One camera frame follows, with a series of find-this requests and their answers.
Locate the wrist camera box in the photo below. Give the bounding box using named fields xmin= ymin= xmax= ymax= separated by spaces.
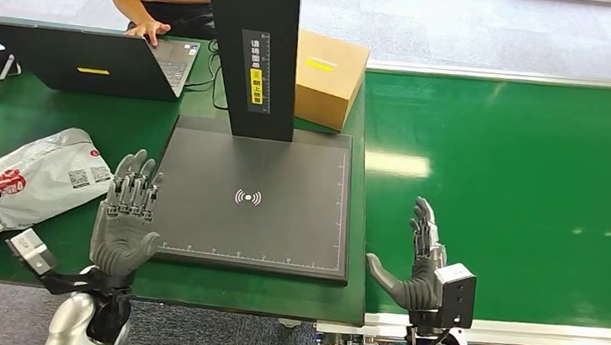
xmin=428 ymin=260 xmax=480 ymax=330
xmin=3 ymin=226 xmax=61 ymax=279

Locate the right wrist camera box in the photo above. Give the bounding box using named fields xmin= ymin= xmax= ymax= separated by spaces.
xmin=428 ymin=260 xmax=480 ymax=330

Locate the black power cable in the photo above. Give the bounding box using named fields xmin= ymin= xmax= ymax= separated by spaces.
xmin=181 ymin=35 xmax=237 ymax=113

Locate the grey courier bag red print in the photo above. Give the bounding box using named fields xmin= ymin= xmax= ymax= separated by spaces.
xmin=0 ymin=119 xmax=119 ymax=291

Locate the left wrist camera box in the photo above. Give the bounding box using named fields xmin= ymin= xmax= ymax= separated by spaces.
xmin=3 ymin=226 xmax=61 ymax=279

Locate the green conveyor belt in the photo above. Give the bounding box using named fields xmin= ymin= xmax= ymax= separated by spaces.
xmin=313 ymin=54 xmax=611 ymax=345

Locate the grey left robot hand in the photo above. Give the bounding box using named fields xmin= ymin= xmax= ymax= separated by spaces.
xmin=86 ymin=144 xmax=169 ymax=282

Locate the brown cardboard box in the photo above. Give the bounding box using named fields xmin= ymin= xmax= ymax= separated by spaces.
xmin=290 ymin=29 xmax=374 ymax=135

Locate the dark laptop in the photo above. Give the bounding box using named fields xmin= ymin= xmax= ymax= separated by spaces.
xmin=0 ymin=20 xmax=202 ymax=106

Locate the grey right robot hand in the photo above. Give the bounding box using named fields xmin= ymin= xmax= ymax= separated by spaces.
xmin=360 ymin=192 xmax=454 ymax=316

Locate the black inbound scanner machine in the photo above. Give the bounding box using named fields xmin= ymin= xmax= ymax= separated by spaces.
xmin=143 ymin=0 xmax=376 ymax=287

